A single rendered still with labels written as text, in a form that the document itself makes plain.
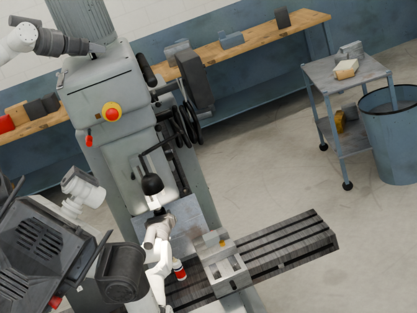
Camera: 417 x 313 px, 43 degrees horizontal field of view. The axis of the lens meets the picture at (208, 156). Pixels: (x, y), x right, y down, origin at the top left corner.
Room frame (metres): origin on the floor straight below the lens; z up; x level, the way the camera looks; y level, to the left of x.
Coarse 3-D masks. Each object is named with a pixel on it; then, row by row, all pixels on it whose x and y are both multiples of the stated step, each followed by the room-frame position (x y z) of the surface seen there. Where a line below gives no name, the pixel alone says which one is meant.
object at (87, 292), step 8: (88, 280) 1.74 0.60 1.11; (72, 288) 1.73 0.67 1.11; (80, 288) 1.73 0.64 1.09; (88, 288) 1.74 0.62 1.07; (96, 288) 1.75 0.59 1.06; (72, 296) 1.73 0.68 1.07; (80, 296) 1.73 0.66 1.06; (88, 296) 1.74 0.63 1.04; (96, 296) 1.74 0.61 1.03; (72, 304) 1.72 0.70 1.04; (80, 304) 1.73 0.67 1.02; (88, 304) 1.73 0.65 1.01; (96, 304) 1.74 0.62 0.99; (104, 304) 1.75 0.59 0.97; (112, 304) 1.75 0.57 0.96; (120, 304) 1.76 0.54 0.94; (80, 312) 1.73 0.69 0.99; (88, 312) 1.73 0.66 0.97; (96, 312) 1.74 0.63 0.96; (104, 312) 1.74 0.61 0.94
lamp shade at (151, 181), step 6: (150, 174) 1.60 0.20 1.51; (156, 174) 1.60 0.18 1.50; (144, 180) 1.58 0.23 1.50; (150, 180) 1.57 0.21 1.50; (156, 180) 1.57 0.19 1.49; (144, 186) 1.57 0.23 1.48; (150, 186) 1.56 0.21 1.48; (156, 186) 1.56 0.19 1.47; (162, 186) 1.58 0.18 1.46; (144, 192) 1.58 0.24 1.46; (150, 192) 1.56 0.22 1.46; (156, 192) 1.56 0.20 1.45
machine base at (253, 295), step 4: (248, 288) 2.50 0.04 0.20; (252, 288) 2.49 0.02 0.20; (248, 292) 2.47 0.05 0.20; (252, 292) 2.46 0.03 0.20; (256, 292) 2.46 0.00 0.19; (252, 296) 2.43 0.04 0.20; (256, 296) 2.41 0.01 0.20; (252, 300) 2.39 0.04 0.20; (256, 300) 2.38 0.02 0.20; (260, 300) 2.38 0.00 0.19; (252, 304) 2.36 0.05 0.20; (256, 304) 2.35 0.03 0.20; (260, 304) 2.34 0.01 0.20; (256, 308) 2.32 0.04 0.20; (260, 308) 2.31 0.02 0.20; (264, 308) 2.31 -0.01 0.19; (256, 312) 2.29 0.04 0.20; (260, 312) 2.28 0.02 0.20; (264, 312) 2.27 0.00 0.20
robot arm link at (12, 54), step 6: (6, 36) 1.71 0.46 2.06; (0, 42) 1.69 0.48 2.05; (6, 42) 1.70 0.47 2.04; (0, 48) 1.61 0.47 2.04; (6, 48) 1.69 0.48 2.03; (0, 54) 1.60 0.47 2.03; (6, 54) 1.62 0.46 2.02; (12, 54) 1.69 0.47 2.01; (18, 54) 1.70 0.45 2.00; (6, 60) 1.62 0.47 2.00
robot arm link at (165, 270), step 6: (162, 246) 1.55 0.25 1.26; (168, 246) 1.56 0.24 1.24; (162, 252) 1.53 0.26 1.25; (168, 252) 1.54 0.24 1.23; (162, 258) 1.51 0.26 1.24; (168, 258) 1.52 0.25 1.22; (162, 264) 1.49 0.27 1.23; (168, 264) 1.50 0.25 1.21; (150, 270) 1.49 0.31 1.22; (156, 270) 1.48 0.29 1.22; (162, 270) 1.48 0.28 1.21; (168, 270) 1.49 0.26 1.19; (162, 276) 1.47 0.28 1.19
